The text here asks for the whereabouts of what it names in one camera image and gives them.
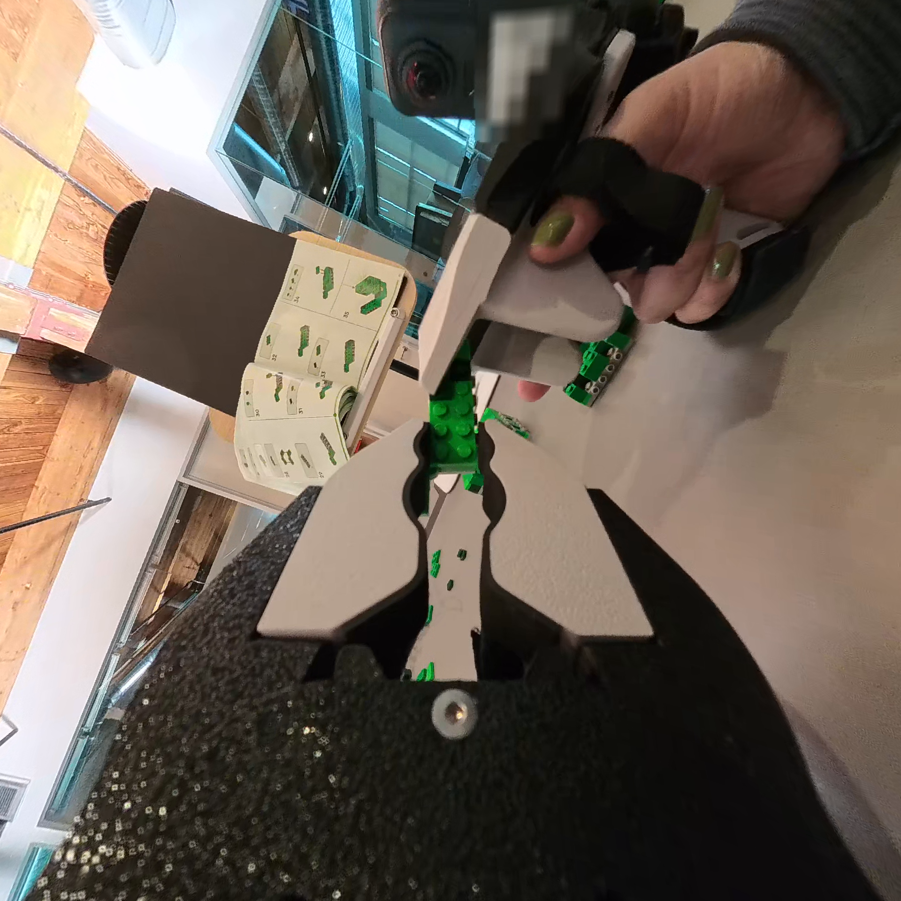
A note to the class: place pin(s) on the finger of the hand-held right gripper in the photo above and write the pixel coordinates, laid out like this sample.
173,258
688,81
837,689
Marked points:
461,303
563,303

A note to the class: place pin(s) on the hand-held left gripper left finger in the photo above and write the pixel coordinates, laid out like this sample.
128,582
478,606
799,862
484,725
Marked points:
352,549

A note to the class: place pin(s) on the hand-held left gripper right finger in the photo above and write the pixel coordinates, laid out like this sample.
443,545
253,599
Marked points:
563,563

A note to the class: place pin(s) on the wide green studded plate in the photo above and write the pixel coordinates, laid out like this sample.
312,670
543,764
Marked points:
454,429

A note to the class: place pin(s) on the person's right forearm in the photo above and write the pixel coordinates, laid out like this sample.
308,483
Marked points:
845,56

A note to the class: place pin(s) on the person's right hand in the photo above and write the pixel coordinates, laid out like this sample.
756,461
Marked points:
746,127

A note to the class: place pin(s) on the large green brick model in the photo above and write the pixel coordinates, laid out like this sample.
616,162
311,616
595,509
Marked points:
598,366

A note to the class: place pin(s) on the scattered small green bricks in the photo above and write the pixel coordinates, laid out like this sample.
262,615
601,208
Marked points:
436,565

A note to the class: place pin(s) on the green brick piece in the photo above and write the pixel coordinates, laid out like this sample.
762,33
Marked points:
508,422

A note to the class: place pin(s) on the open instruction booklet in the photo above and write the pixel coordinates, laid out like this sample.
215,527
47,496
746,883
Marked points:
310,331

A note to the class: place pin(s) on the glass partition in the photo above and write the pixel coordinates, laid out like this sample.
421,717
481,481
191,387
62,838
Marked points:
317,141

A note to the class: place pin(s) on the dark rectangular panel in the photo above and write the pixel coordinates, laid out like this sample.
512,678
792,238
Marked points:
190,295

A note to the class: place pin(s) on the thin black rod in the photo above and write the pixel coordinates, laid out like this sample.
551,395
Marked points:
56,515

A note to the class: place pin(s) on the black round base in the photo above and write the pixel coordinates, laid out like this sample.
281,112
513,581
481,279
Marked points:
81,367

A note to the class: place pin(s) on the black round roller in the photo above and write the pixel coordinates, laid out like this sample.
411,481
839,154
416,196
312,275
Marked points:
123,239

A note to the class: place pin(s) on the white round fixture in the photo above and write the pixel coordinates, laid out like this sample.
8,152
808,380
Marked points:
141,28

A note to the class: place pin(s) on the grey vent grille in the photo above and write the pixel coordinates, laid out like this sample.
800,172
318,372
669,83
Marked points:
12,799

